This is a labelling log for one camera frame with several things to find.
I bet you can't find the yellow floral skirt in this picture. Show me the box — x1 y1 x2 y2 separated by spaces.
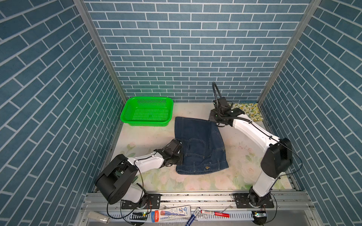
233 103 264 121

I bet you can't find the dark navy skirt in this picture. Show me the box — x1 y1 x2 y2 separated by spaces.
174 117 229 175

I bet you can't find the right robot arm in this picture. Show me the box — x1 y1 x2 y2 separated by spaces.
209 97 293 208

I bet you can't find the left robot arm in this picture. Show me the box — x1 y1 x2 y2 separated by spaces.
94 139 183 208

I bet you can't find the green plastic basket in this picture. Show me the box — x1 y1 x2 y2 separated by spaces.
120 97 174 127

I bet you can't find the red blue toothpaste box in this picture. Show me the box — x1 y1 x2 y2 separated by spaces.
151 205 191 223

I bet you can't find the blue marker pen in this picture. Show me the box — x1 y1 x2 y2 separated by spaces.
185 207 201 226

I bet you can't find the red marker pen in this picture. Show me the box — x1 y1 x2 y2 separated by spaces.
200 210 230 218

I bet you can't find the right black corrugated cable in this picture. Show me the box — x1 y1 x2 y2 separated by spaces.
212 81 222 109

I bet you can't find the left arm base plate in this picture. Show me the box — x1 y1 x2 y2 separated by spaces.
121 194 161 210

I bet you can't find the left black cable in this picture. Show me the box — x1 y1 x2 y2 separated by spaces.
106 137 184 225

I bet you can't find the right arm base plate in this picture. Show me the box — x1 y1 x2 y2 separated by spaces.
232 193 274 209

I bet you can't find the aluminium rail frame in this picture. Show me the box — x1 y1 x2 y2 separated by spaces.
74 189 322 226

